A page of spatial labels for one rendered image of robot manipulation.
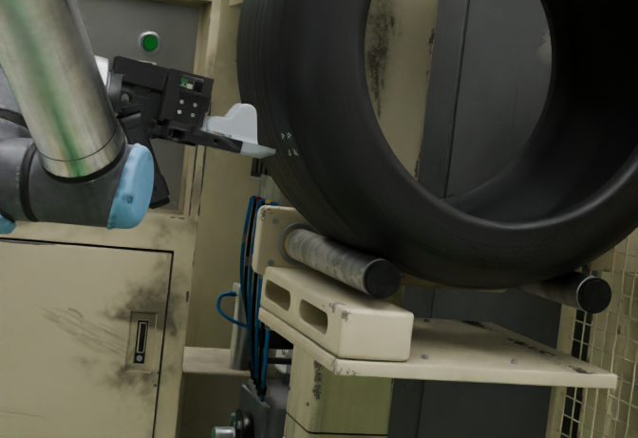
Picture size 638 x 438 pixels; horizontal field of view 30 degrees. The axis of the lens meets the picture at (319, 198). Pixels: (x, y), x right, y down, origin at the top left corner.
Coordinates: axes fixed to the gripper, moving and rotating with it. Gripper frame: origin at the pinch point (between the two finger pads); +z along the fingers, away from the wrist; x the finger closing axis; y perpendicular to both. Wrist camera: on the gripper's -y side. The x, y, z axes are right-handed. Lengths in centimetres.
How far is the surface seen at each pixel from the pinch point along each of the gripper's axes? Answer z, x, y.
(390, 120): 24.5, 25.8, 9.8
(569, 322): 62, 27, -14
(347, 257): 12.3, -3.0, -9.8
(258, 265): 9.2, 23.4, -14.9
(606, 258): 61, 19, -3
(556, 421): 64, 27, -30
